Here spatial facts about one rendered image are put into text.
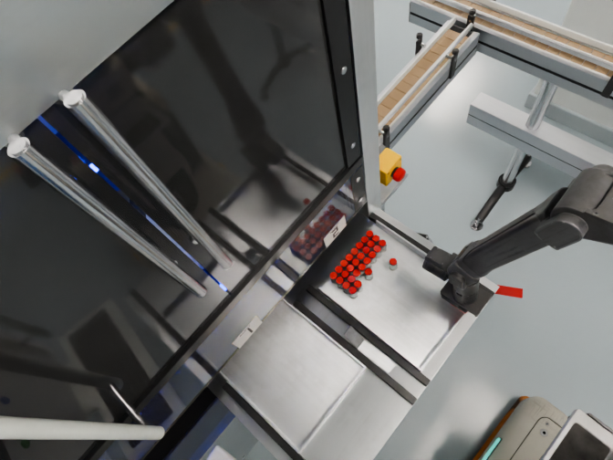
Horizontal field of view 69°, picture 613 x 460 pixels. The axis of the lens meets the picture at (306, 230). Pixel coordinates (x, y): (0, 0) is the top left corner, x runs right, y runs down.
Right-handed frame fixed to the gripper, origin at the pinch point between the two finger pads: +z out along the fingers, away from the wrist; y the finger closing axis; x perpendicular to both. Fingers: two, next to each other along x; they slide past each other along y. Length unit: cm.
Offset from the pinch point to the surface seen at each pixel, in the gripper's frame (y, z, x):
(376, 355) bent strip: 10.3, 0.6, 23.9
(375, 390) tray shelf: 5.4, 1.5, 30.8
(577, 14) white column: 38, 24, -143
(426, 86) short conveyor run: 48, -10, -53
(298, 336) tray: 29.3, -2.2, 33.3
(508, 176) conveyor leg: 31, 66, -86
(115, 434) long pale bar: 22, -49, 66
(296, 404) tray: 18, -1, 47
